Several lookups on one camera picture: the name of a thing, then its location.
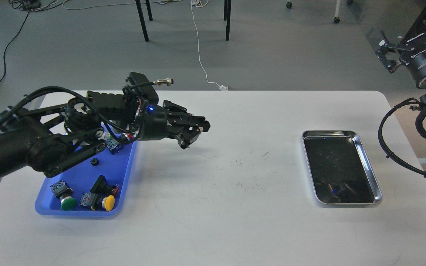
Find green push button switch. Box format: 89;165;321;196
50;180;77;211

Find black cable on floor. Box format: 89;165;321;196
0;0;58;122

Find black table legs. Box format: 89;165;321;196
223;0;232;41
135;0;153;42

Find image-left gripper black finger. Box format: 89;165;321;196
173;127;202;149
163;100;211;132

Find white chair leg with caster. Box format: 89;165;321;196
333;0;354;24

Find black robot arm image left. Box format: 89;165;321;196
0;72;211;178

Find blue plastic tray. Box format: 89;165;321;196
34;142;137;217

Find black table legs left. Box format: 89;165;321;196
135;0;153;42

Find white cable on floor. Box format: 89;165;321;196
61;0;228;91

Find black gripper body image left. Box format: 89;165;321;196
138;100;201;142

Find silver metal tray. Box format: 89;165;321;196
301;130;383;207

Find yellow push button switch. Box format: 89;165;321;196
79;192;115;211

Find red push button switch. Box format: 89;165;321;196
101;132;135;155

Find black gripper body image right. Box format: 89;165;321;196
400;37;426;89

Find black table legs right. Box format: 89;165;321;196
223;0;232;41

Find black selector switch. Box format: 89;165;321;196
90;175;120;196

